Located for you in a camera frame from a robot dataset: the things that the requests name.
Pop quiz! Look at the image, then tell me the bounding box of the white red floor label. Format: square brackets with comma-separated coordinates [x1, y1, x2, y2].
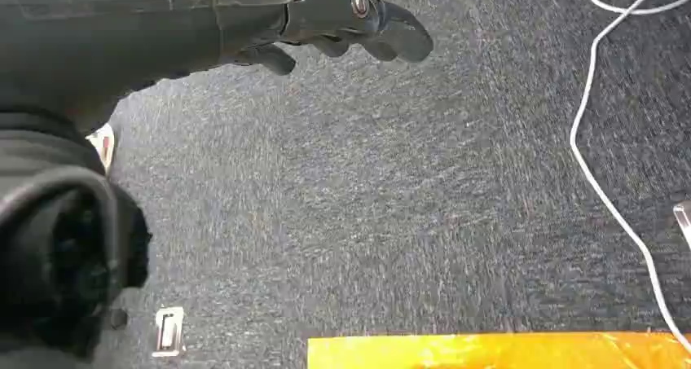
[85, 122, 117, 175]

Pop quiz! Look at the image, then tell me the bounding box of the small silver floor latch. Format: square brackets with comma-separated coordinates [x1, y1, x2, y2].
[152, 306, 187, 359]

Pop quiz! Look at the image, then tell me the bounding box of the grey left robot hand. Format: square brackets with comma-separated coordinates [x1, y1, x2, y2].
[0, 0, 435, 369]

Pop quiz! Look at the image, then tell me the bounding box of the white power cable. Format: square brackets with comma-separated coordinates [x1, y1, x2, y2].
[569, 0, 691, 355]

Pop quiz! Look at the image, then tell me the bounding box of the silver floor socket plate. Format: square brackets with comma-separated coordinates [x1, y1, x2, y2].
[672, 200, 691, 251]

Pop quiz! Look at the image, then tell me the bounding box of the yellow floor tape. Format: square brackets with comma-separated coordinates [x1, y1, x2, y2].
[306, 332, 691, 369]

